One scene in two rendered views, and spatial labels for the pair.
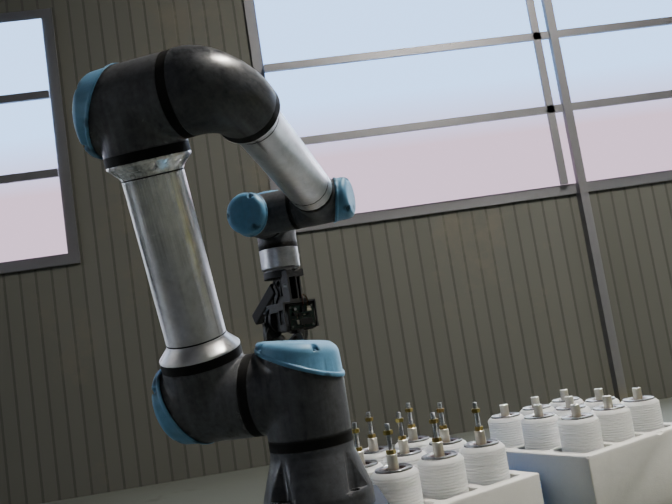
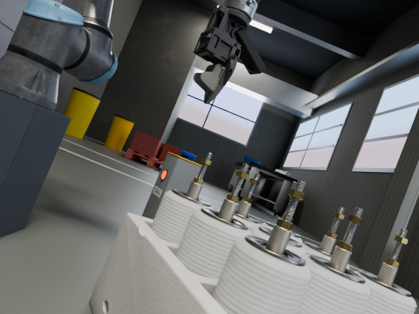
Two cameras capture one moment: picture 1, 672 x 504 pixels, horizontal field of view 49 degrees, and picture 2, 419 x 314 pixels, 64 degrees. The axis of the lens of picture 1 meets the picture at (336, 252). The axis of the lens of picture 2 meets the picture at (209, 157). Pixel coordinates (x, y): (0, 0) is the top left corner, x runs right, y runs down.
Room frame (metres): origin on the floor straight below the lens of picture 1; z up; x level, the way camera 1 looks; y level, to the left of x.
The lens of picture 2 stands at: (1.54, -0.65, 0.31)
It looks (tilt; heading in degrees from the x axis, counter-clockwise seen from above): 2 degrees up; 94
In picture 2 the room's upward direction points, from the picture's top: 22 degrees clockwise
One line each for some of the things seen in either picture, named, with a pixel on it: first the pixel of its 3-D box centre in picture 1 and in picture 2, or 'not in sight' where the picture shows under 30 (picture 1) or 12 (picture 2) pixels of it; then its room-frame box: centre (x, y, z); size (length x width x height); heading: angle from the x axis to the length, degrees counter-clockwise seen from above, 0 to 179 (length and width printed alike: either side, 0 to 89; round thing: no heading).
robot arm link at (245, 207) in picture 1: (263, 214); not in sight; (1.32, 0.12, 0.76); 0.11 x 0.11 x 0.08; 75
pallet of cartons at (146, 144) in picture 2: not in sight; (158, 154); (0.28, 5.20, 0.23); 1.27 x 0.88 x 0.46; 99
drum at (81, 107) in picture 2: not in sight; (78, 113); (-0.96, 4.41, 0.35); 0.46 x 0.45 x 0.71; 95
